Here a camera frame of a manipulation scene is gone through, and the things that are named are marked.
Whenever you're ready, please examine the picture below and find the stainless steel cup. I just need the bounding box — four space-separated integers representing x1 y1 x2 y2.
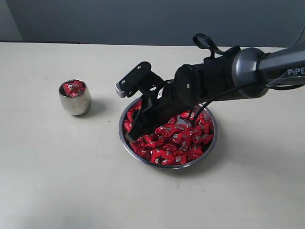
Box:
59 79 92 116

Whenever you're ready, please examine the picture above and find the pile of red wrapped candies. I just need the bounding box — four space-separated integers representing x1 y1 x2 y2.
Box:
123 102 214 165

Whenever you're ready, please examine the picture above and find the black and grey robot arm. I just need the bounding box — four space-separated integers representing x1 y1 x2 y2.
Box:
123 45 305 142

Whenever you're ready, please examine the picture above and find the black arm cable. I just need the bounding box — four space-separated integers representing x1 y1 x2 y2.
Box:
180 32 305 127

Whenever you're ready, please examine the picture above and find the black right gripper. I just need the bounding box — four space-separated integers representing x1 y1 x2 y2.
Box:
125 82 198 141

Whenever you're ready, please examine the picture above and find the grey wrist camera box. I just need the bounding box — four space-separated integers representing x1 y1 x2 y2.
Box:
115 62 164 98

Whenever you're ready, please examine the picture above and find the round stainless steel plate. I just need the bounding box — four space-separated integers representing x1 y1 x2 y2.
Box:
118 97 218 170

